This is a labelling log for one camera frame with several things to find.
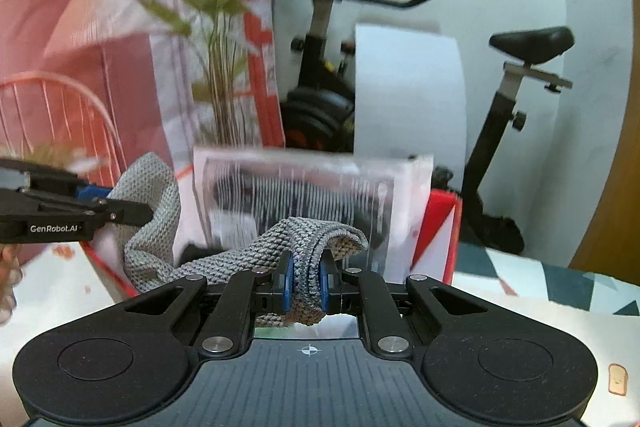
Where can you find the patterned bed sheet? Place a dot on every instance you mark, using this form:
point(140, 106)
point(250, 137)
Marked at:
point(550, 332)

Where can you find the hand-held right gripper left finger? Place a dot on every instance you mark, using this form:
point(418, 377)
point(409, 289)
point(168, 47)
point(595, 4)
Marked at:
point(286, 282)

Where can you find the white red-patterned curtain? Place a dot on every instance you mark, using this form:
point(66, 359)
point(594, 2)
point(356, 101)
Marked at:
point(260, 72)

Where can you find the green leafy plant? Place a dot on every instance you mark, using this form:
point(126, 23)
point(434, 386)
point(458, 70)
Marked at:
point(220, 7)

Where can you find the yellow dried plant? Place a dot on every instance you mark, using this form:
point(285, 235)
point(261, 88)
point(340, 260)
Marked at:
point(55, 157)

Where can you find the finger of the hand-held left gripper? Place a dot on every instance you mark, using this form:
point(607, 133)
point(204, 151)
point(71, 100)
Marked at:
point(130, 213)
point(50, 179)

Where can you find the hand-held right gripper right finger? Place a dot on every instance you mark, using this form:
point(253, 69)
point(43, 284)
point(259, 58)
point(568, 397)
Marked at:
point(325, 282)

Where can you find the pink curtain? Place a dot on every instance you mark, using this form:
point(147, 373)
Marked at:
point(65, 7)

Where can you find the brown wooden door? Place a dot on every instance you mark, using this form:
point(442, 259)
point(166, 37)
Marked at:
point(617, 157)

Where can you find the grey knitted cloth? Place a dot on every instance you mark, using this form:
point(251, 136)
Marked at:
point(150, 207)

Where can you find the beige fuzzy object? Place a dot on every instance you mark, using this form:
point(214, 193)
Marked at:
point(7, 282)

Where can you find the white board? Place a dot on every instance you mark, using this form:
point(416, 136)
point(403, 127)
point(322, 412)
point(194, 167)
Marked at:
point(410, 107)

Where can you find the red and white box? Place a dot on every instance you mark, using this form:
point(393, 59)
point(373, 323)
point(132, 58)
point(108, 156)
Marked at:
point(437, 227)

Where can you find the clear plastic package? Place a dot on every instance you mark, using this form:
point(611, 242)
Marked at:
point(300, 192)

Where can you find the black exercise bike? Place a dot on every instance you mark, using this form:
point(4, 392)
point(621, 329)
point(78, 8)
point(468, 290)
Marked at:
point(320, 107)

